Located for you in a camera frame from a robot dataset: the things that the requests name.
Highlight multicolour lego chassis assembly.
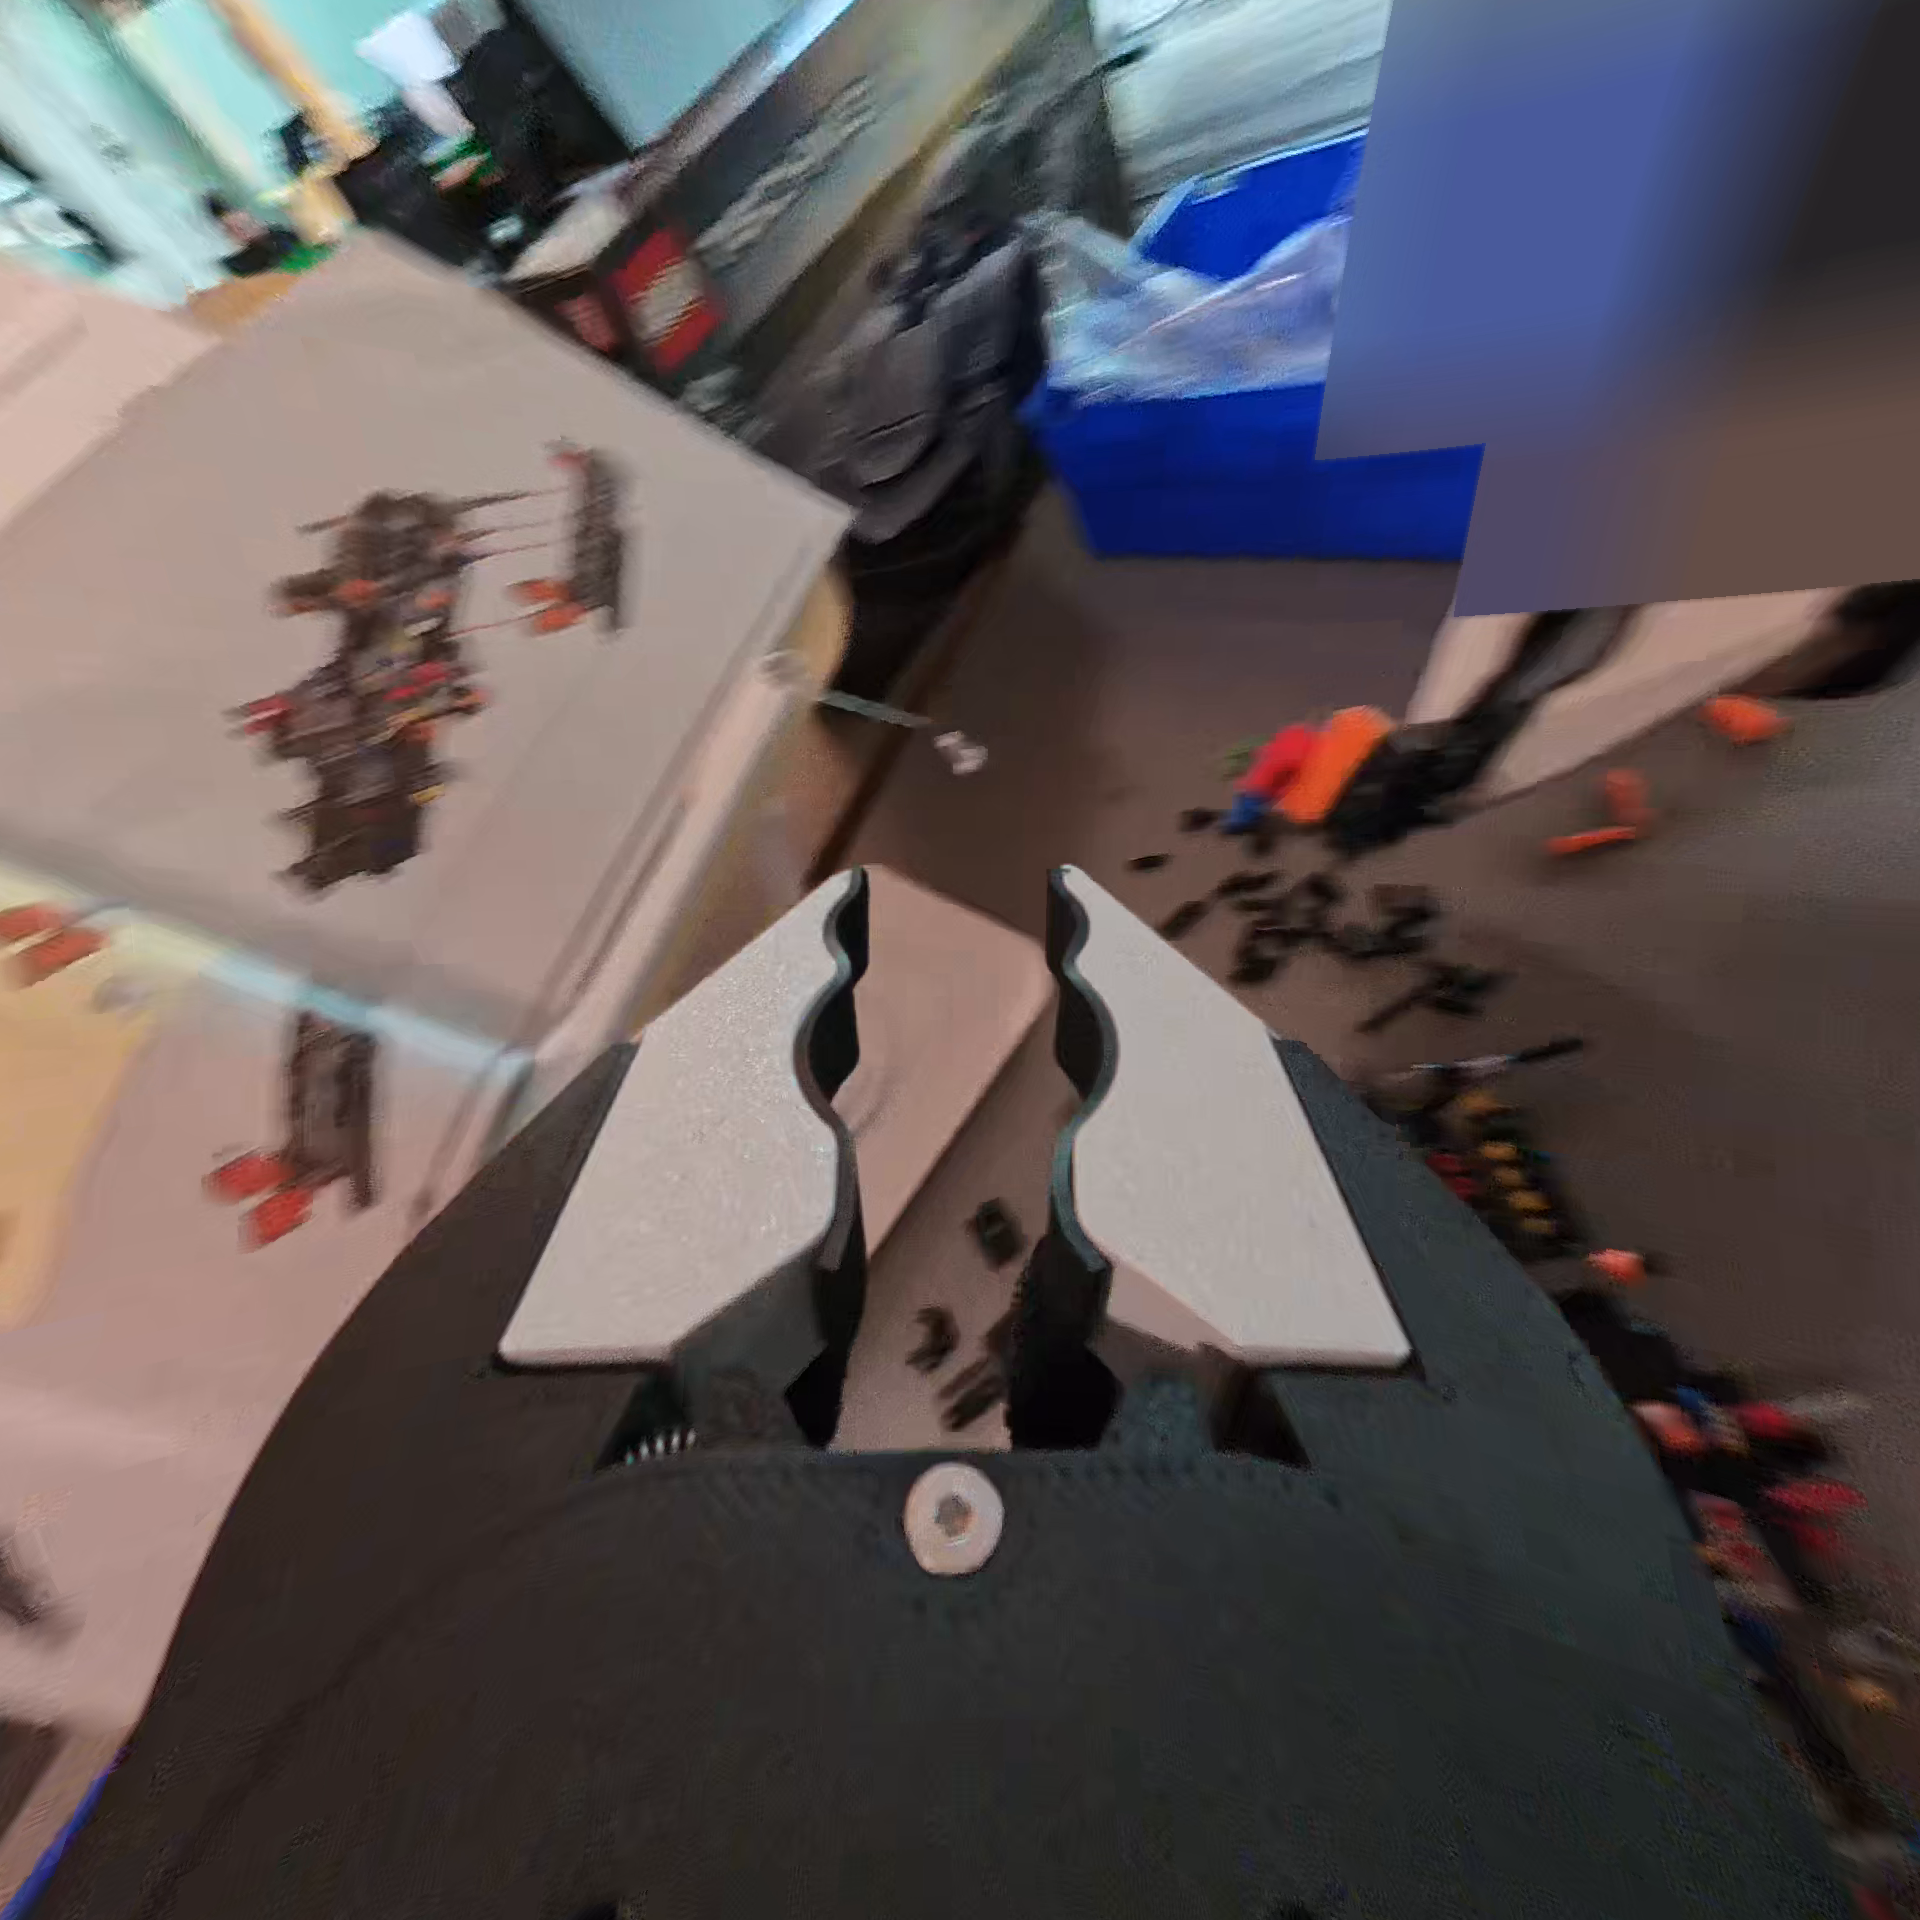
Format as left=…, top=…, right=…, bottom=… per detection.
left=1387, top=1035, right=1920, bottom=1877

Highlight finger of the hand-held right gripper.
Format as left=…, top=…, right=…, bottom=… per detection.
left=1464, top=593, right=1845, bottom=797
left=1410, top=613, right=1593, bottom=760

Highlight blue plastic bin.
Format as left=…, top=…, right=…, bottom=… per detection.
left=1027, top=134, right=1489, bottom=565

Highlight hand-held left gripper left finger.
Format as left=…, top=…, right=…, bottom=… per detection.
left=496, top=865, right=875, bottom=1373

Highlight clear plastic bags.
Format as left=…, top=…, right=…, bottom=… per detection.
left=1035, top=211, right=1353, bottom=400

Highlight lego instruction booklet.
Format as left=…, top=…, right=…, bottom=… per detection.
left=0, top=232, right=859, bottom=1846

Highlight dark lego set box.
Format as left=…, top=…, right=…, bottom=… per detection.
left=504, top=0, right=1134, bottom=453

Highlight black lego frame with orange end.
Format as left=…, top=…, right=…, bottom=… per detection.
left=1223, top=705, right=1503, bottom=860

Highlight pile of black lego pieces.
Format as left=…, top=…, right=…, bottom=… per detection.
left=1126, top=809, right=1584, bottom=1052

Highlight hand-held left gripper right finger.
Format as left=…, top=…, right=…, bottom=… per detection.
left=1043, top=861, right=1418, bottom=1373

